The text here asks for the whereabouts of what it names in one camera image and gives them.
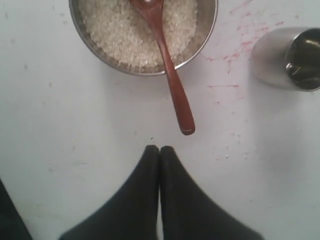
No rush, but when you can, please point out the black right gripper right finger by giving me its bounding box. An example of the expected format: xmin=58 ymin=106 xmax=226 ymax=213
xmin=160 ymin=146 xmax=263 ymax=240

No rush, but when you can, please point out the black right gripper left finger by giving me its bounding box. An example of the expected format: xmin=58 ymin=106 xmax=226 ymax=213
xmin=60 ymin=145 xmax=160 ymax=240

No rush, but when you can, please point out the brown wooden spoon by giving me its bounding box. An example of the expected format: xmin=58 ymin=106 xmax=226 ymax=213
xmin=130 ymin=0 xmax=196 ymax=136

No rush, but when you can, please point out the steel bowl of rice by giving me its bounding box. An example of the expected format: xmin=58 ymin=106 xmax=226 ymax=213
xmin=69 ymin=0 xmax=218 ymax=76

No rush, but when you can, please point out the small steel cup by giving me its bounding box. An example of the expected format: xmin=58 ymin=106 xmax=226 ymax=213
xmin=250 ymin=27 xmax=320 ymax=92

